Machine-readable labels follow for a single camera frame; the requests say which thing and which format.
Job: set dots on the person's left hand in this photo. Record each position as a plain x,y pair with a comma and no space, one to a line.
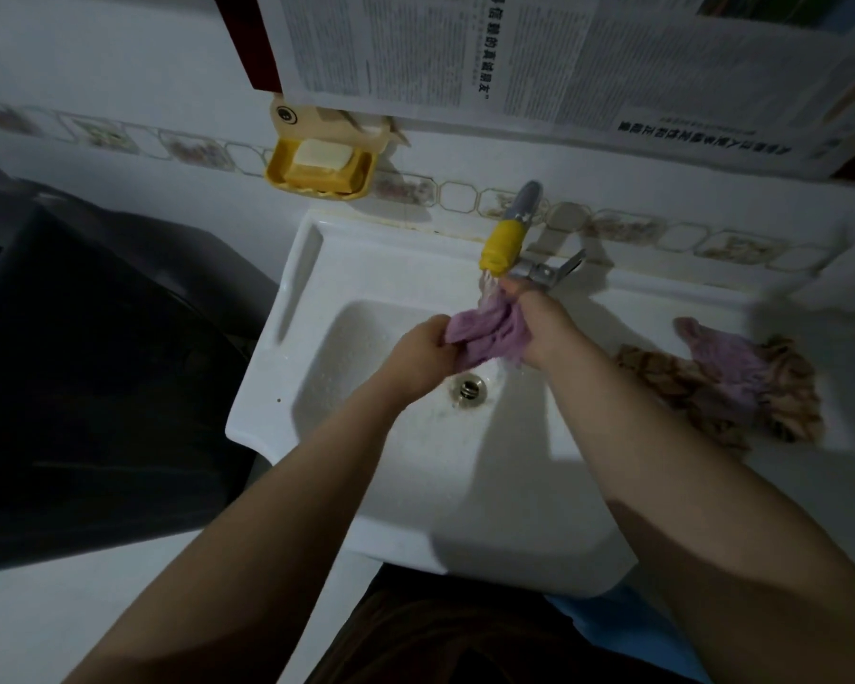
413,363

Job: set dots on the white soap bar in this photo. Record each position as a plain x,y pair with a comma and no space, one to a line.
320,158

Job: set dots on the person's right forearm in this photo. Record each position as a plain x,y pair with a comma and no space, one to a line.
705,505

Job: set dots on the metal sink drain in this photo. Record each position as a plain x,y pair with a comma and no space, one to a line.
469,388

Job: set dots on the person's left fingers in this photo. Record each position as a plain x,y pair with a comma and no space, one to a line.
444,334

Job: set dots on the metal faucet with yellow nozzle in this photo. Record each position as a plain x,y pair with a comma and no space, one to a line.
513,231

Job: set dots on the white ceramic sink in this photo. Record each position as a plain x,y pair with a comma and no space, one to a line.
470,420

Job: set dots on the newspaper sheet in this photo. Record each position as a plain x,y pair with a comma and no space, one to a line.
577,56

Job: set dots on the purple wet cloth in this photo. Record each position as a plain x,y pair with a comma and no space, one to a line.
488,334

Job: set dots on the person's dark trousers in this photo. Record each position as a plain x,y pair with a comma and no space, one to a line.
470,633

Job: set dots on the black washing machine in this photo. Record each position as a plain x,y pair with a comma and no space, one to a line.
92,363

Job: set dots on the brown patterned cloth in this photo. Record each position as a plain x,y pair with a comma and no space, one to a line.
712,398

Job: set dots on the person's left forearm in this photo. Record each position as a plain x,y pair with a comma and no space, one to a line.
249,534

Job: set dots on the blue bucket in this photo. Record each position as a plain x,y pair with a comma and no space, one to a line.
627,626

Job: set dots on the yellow soap dish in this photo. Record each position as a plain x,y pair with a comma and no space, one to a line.
320,160

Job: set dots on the person's right fingers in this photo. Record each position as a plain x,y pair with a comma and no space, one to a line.
516,295

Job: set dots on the person's right hand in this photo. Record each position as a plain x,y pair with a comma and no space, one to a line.
545,327

